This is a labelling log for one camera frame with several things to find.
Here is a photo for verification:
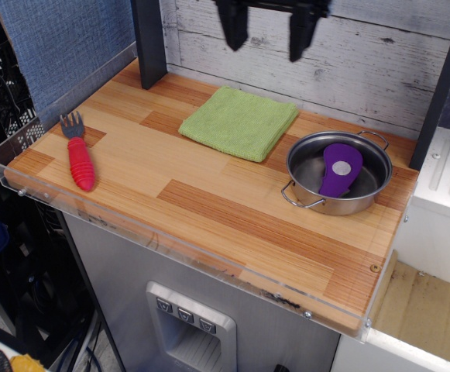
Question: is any dark grey right post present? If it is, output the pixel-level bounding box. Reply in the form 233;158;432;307
408;0;450;171

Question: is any dark grey post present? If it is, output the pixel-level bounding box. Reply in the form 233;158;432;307
408;0;450;171
131;0;167;90

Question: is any purple toy eggplant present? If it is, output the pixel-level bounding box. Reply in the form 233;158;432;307
318;143;363;198

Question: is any silver toy fridge cabinet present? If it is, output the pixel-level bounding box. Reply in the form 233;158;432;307
66;216;340;371

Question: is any fork with red handle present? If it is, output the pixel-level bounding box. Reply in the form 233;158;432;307
60;112;95;191

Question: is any dark grey left post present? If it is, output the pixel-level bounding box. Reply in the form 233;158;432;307
131;0;167;90

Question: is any green folded cloth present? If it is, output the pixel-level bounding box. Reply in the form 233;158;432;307
178;86;299;163

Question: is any stainless steel pan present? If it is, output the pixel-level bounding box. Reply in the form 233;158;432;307
281;130;393;215

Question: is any grey water dispenser panel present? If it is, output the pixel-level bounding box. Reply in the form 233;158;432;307
146;281;238;371

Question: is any black plastic crate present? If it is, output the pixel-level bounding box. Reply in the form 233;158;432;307
0;41;36;139

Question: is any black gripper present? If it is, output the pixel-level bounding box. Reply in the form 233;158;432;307
215;0;331;62

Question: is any blue fabric panel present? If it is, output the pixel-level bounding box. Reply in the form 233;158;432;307
0;0;136;128

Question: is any clear acrylic table guard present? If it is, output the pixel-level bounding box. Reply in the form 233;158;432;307
0;46;417;338

